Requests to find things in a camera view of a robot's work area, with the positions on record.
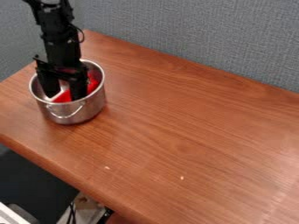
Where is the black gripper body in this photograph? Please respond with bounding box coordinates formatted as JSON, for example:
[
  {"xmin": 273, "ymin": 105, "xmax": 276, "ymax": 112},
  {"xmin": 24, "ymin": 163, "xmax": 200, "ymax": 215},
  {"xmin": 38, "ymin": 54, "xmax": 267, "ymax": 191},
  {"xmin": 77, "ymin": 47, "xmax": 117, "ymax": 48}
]
[{"xmin": 33, "ymin": 31, "xmax": 88, "ymax": 82}]

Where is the metal pot with handles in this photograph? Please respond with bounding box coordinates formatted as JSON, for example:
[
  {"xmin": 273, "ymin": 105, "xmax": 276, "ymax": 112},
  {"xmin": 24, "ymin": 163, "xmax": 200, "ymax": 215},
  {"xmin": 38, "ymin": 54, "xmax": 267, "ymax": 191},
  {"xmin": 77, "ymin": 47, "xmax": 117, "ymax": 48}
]
[{"xmin": 29, "ymin": 59, "xmax": 106, "ymax": 125}]

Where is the red rectangular block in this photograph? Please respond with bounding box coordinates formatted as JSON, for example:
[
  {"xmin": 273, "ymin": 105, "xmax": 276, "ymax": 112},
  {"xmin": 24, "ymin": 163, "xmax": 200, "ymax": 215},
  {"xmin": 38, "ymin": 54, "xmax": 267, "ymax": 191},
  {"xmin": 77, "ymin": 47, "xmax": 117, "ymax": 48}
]
[{"xmin": 50, "ymin": 72, "xmax": 101, "ymax": 103}]

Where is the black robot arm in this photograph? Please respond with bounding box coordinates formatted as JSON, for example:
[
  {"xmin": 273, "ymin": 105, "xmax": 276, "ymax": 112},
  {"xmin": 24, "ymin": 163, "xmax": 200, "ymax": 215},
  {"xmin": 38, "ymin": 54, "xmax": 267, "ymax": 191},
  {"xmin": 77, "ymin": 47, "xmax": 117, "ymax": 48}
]
[{"xmin": 22, "ymin": 0, "xmax": 88, "ymax": 101}]

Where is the white object bottom left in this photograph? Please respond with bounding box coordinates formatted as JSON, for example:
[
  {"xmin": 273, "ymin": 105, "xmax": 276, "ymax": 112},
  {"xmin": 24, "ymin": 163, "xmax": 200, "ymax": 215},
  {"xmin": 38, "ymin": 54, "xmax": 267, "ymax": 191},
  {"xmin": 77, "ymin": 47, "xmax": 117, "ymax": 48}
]
[{"xmin": 0, "ymin": 202, "xmax": 30, "ymax": 224}]

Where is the metal table leg frame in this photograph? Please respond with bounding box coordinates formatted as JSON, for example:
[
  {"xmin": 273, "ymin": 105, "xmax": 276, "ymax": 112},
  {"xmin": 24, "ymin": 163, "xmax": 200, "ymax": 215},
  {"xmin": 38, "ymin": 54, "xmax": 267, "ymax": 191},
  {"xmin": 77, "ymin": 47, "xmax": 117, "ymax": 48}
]
[{"xmin": 56, "ymin": 192, "xmax": 105, "ymax": 224}]

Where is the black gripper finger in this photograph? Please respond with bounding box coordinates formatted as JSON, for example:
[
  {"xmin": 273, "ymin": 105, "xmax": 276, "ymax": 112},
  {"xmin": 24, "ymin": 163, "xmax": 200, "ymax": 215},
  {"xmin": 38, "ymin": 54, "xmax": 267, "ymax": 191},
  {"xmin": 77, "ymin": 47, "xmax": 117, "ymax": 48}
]
[
  {"xmin": 36, "ymin": 70, "xmax": 61, "ymax": 98},
  {"xmin": 69, "ymin": 77, "xmax": 89, "ymax": 101}
]

